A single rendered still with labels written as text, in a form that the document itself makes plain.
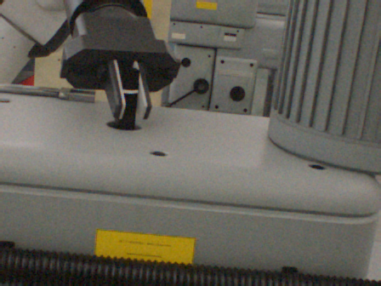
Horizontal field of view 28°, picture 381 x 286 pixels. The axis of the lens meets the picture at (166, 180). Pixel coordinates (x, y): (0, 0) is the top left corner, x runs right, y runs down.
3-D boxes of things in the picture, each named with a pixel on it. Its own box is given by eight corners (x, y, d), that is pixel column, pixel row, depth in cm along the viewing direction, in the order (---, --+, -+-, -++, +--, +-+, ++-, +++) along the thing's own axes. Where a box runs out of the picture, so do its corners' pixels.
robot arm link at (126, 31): (166, 108, 86) (145, 39, 93) (190, 40, 79) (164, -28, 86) (54, 104, 82) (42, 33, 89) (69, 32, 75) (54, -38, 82)
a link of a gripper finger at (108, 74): (120, 123, 77) (110, 82, 81) (127, 100, 75) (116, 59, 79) (105, 122, 77) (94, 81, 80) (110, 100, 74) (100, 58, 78)
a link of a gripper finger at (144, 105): (145, 100, 76) (133, 60, 79) (139, 124, 78) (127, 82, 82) (161, 101, 76) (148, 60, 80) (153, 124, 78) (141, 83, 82)
